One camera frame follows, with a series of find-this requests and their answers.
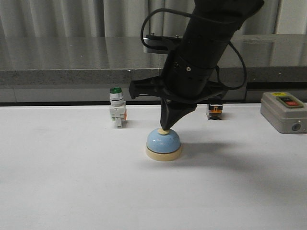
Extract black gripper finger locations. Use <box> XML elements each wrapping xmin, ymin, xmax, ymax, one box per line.
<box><xmin>160</xmin><ymin>98</ymin><xmax>197</xmax><ymax>130</ymax></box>

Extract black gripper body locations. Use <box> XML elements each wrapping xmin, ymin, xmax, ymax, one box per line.
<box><xmin>129</xmin><ymin>54</ymin><xmax>228</xmax><ymax>104</ymax></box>

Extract blue call bell cream base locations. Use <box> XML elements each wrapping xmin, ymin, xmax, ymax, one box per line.
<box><xmin>145</xmin><ymin>128</ymin><xmax>182</xmax><ymax>161</ymax></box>

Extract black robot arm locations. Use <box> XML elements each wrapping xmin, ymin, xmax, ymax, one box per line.
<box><xmin>129</xmin><ymin>0</ymin><xmax>264</xmax><ymax>130</ymax></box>

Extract grey stone countertop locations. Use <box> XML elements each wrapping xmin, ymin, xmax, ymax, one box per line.
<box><xmin>0</xmin><ymin>34</ymin><xmax>307</xmax><ymax>104</ymax></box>

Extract grey curtain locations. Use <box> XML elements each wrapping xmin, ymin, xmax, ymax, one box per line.
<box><xmin>0</xmin><ymin>0</ymin><xmax>281</xmax><ymax>38</ymax></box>

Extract black rotary selector switch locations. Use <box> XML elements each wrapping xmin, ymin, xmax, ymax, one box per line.
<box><xmin>206</xmin><ymin>96</ymin><xmax>224</xmax><ymax>120</ymax></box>

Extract wrist camera mount plate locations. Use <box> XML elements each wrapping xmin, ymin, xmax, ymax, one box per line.
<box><xmin>143</xmin><ymin>34</ymin><xmax>182</xmax><ymax>54</ymax></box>

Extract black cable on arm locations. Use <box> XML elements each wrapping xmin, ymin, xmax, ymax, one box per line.
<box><xmin>140</xmin><ymin>8</ymin><xmax>248</xmax><ymax>91</ymax></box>

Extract green pushbutton switch white body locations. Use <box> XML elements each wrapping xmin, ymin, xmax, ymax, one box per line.
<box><xmin>109</xmin><ymin>87</ymin><xmax>127</xmax><ymax>128</ymax></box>

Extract grey switch box red button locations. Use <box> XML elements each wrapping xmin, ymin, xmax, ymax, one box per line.
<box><xmin>260</xmin><ymin>92</ymin><xmax>307</xmax><ymax>134</ymax></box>

